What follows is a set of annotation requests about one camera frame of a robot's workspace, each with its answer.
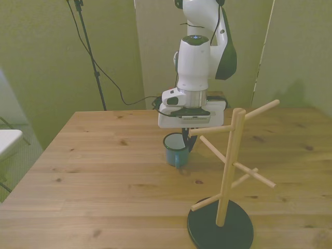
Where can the blue enamel mug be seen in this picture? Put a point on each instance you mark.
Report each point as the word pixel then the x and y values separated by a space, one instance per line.
pixel 172 157

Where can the wooden mug tree black base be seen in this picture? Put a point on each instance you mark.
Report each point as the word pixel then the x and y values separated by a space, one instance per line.
pixel 229 160

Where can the black tripod camera stand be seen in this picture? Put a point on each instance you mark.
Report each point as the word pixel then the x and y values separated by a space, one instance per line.
pixel 89 52

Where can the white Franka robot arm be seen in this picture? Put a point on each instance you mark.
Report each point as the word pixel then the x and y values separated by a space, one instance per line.
pixel 194 64

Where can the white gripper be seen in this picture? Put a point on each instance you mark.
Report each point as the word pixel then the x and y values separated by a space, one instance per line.
pixel 215 114

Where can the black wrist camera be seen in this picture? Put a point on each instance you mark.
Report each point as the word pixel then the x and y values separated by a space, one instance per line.
pixel 190 113

